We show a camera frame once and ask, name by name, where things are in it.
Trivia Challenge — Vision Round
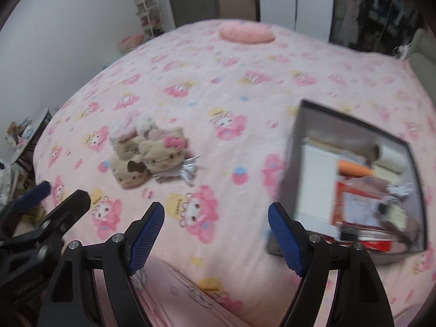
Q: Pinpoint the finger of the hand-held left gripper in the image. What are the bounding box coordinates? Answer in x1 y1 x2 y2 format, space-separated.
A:
0 190 91 249
0 180 52 232

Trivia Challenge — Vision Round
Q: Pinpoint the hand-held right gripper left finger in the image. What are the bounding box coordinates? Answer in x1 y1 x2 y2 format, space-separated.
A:
37 202 166 327

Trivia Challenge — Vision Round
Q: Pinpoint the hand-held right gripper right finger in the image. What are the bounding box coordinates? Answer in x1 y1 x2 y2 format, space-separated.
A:
267 202 397 327

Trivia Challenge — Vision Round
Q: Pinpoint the dark grey cardboard box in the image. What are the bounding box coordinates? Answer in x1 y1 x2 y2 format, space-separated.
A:
266 99 428 266

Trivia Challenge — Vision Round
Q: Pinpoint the beige cat plush brown bow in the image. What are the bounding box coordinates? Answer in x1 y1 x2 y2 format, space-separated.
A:
109 136 152 190

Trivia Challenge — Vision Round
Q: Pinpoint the beige cat plush pink bow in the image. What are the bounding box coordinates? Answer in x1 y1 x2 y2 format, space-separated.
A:
138 128 191 174

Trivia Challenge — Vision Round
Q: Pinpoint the pink and white cat plush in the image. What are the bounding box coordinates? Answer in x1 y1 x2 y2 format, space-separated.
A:
109 114 154 144

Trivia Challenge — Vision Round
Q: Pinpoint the white plastic bag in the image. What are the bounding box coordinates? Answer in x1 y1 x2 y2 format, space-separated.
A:
0 163 19 201

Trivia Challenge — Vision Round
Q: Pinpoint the cluttered bedside table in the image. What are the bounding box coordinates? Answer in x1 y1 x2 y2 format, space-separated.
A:
5 107 53 178

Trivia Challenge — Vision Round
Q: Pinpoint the white rectangular box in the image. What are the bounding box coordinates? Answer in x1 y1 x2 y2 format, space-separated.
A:
296 138 341 225

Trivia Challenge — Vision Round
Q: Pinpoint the red packet white label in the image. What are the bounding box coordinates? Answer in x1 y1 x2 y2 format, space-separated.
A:
332 180 389 232

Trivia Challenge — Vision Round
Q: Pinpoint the red booklet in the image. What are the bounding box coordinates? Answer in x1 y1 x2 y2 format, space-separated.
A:
356 240 404 252

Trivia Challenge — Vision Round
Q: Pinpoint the orange capsule-shaped item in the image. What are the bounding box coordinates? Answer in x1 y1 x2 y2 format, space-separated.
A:
337 162 372 176

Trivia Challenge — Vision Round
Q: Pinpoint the white paper roll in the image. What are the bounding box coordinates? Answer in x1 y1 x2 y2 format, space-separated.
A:
370 143 407 172

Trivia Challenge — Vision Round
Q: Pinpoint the pink printed blanket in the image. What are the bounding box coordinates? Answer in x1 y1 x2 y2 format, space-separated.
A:
32 19 436 327

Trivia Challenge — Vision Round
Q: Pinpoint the pink basket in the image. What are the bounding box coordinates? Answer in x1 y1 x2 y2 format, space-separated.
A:
117 34 145 53

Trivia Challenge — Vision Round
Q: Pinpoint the pink fluffy pillow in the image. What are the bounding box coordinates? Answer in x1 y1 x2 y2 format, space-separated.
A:
218 22 276 45

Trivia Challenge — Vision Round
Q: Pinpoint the white shelf rack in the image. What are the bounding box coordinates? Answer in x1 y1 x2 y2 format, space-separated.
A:
134 0 166 40

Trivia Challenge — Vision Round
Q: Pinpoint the beige padded headboard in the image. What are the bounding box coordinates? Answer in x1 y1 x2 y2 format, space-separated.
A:
407 29 436 86

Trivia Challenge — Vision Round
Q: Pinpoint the white wardrobe door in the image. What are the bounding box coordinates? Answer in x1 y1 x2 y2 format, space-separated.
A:
259 0 334 43

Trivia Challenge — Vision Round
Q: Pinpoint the grey door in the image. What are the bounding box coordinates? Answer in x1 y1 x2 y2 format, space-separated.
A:
165 0 220 29

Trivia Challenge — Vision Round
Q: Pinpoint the dark open closet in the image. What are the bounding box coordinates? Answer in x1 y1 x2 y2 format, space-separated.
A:
330 0 423 57

